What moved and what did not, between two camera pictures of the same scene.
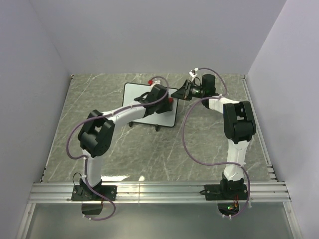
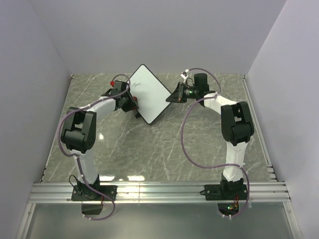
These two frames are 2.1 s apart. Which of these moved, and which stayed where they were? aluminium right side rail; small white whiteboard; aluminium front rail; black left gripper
Moved: black left gripper; small white whiteboard
Stayed: aluminium front rail; aluminium right side rail
